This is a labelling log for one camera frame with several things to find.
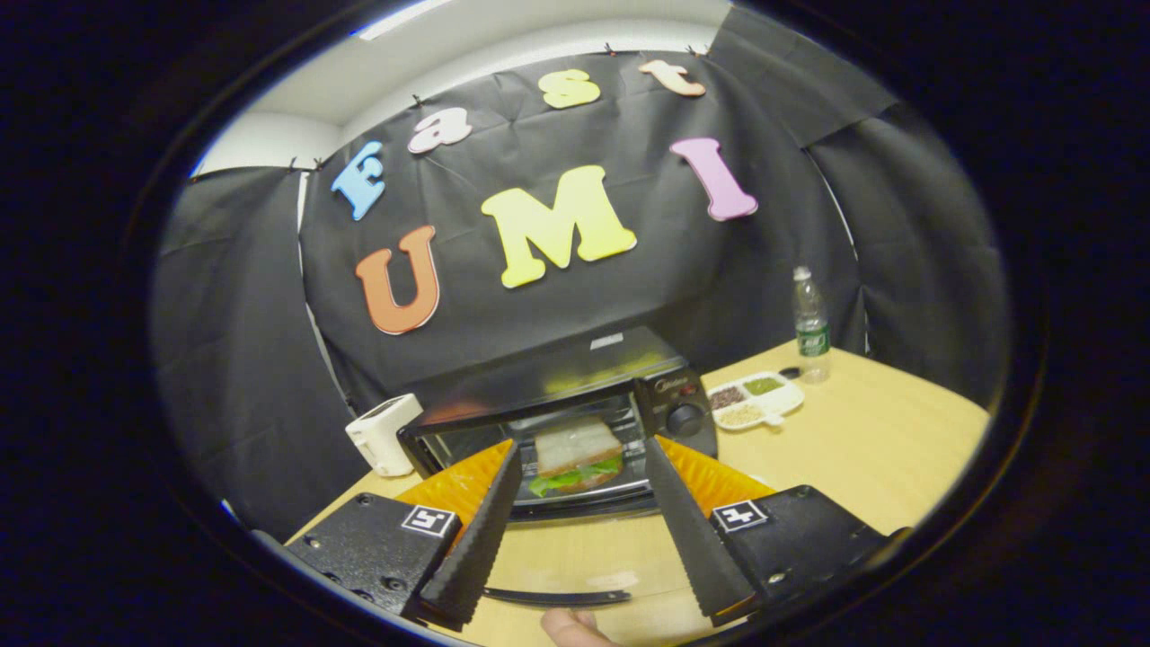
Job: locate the black backdrop cloth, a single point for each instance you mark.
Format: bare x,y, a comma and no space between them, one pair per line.
503,135

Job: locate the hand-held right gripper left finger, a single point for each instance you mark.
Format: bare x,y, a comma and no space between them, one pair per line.
481,530

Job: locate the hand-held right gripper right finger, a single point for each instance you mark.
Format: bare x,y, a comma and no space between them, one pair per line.
692,539

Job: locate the white divided dish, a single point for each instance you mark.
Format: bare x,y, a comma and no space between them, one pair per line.
755,404

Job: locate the sandwich with lettuce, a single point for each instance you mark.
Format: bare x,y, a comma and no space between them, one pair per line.
575,445

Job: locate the black electric oven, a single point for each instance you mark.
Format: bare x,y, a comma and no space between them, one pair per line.
557,368

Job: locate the white toaster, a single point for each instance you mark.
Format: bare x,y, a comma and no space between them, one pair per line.
382,436

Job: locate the clear plastic water bottle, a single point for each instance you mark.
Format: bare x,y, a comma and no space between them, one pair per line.
811,332

